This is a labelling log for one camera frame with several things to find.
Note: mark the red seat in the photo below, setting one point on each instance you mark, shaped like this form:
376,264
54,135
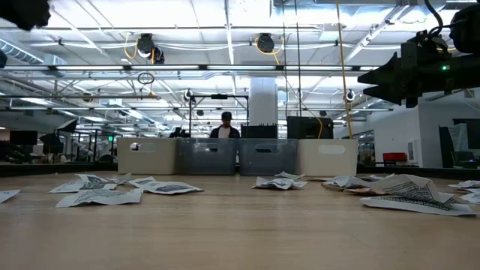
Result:
394,156

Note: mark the black gantry frame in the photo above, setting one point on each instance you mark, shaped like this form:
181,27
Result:
219,96

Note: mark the long ceiling light strip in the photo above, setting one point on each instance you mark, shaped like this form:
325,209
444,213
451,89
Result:
161,67

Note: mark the white packet red print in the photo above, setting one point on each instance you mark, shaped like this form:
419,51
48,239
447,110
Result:
358,191

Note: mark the person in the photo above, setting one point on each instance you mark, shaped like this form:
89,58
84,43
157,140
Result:
225,131

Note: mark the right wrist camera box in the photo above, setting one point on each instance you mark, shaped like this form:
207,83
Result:
427,43

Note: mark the white wall box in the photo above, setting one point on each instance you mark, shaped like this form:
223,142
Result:
411,150

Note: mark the white structural column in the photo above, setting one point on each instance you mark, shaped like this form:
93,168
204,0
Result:
263,101

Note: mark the dark grey plastic bin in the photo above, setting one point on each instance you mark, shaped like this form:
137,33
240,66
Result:
268,163
207,161

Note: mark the black equipment box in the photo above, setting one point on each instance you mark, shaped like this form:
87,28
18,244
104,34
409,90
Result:
307,128

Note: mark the black softbox lamp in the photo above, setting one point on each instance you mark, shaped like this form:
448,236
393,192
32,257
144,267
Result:
69,126

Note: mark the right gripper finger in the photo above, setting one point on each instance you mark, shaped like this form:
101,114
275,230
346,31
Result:
386,73
390,93

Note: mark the dark equipment silhouette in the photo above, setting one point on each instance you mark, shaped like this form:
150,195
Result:
51,144

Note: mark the dark glass doorway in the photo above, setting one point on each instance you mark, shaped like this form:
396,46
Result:
446,150

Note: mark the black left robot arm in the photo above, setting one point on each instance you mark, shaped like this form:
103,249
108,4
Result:
22,13

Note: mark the translucent light grey bin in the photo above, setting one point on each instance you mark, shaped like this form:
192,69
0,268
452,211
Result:
147,161

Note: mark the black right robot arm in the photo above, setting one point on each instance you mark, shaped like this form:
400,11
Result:
465,71

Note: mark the white plastic bin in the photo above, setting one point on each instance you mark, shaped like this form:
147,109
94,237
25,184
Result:
328,165

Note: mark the black monitor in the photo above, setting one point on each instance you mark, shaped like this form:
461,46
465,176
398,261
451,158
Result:
23,137

